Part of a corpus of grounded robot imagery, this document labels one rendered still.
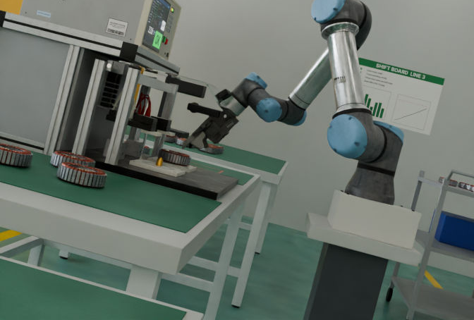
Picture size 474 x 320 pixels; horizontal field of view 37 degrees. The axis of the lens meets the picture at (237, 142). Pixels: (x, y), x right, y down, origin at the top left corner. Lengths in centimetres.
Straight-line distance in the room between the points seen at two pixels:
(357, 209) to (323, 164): 544
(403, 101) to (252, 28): 174
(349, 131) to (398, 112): 554
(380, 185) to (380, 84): 544
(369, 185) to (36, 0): 115
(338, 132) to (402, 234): 34
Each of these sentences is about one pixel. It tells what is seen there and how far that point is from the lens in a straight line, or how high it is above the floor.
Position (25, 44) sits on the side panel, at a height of 104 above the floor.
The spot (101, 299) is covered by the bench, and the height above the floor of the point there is 75.
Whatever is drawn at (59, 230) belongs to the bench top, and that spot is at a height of 72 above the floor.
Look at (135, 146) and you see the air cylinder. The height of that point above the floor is 81.
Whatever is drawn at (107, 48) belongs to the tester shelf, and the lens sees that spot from 207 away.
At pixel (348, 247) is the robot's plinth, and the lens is 208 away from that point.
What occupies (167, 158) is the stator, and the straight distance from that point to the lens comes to 243.
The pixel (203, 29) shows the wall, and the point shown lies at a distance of 767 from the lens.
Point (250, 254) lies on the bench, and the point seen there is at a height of 30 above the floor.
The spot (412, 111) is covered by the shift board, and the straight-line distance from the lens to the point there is 760.
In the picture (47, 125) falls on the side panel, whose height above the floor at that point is 83.
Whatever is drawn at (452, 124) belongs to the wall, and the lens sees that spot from 767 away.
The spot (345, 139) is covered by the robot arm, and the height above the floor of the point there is 100.
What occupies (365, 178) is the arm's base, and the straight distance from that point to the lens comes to 217.
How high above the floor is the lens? 99
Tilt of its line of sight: 2 degrees down
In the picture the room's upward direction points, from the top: 15 degrees clockwise
